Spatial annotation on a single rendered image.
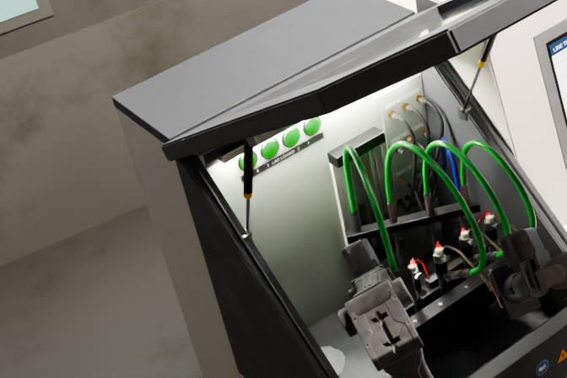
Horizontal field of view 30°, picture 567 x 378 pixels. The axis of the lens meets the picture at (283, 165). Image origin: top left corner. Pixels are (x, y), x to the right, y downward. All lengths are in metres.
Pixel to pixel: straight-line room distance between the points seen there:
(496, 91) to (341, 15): 0.44
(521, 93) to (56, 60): 2.36
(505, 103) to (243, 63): 0.62
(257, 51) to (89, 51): 1.96
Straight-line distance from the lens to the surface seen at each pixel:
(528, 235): 1.99
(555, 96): 2.59
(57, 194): 4.66
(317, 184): 2.52
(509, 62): 2.48
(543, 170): 2.60
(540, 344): 2.43
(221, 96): 2.39
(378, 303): 1.57
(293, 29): 2.60
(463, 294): 2.51
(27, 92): 4.43
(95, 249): 4.65
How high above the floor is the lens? 2.66
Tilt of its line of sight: 33 degrees down
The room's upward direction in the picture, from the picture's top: 13 degrees counter-clockwise
